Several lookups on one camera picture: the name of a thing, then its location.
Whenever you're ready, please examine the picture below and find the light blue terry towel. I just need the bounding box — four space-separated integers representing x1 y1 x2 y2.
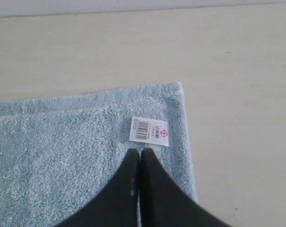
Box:
0 82 197 227

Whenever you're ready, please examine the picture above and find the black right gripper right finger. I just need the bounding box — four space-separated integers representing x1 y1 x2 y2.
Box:
139 148 229 227

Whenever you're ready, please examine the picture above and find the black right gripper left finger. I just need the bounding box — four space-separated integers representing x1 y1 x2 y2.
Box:
57 149 140 227

